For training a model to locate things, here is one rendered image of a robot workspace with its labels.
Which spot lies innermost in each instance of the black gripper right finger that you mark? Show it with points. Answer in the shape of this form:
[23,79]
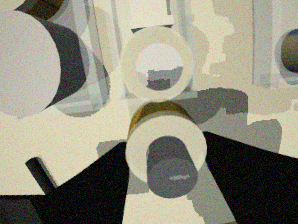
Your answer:
[260,187]

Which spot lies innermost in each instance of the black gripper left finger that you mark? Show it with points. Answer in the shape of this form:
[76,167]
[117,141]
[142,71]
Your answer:
[97,195]

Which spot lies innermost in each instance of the black cylindrical rod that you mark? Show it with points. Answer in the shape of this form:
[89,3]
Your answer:
[40,176]

